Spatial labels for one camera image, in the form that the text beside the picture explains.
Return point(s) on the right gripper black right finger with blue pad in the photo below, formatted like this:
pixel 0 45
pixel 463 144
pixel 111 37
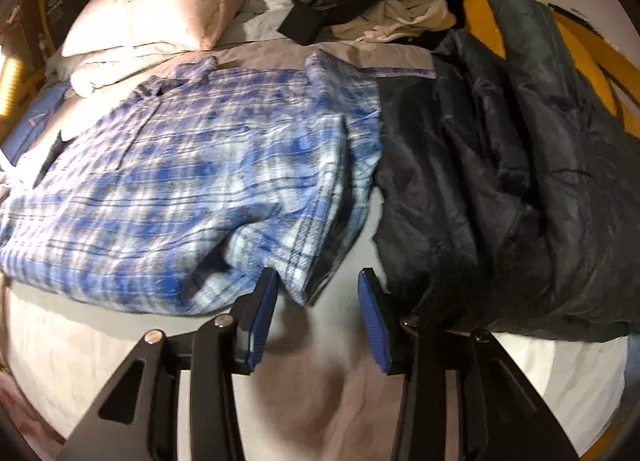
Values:
pixel 464 397

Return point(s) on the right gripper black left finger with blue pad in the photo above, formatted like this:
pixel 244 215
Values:
pixel 134 416

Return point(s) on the blue white plaid shirt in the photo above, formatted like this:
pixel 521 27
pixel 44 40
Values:
pixel 175 201

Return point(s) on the dark navy puffer jacket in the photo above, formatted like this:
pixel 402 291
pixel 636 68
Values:
pixel 511 194

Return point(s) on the blue item at bedside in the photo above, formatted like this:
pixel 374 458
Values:
pixel 34 121

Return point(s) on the white folded blanket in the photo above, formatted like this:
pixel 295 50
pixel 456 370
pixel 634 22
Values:
pixel 89 72

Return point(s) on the orange yellow garment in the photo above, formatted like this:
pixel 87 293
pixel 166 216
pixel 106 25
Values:
pixel 597 60

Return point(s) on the beige crumpled garment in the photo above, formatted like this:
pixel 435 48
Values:
pixel 391 20

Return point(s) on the pink pillow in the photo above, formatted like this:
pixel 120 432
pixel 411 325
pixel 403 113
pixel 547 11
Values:
pixel 189 25

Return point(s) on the white grey crumpled cloth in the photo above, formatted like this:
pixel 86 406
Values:
pixel 257 20

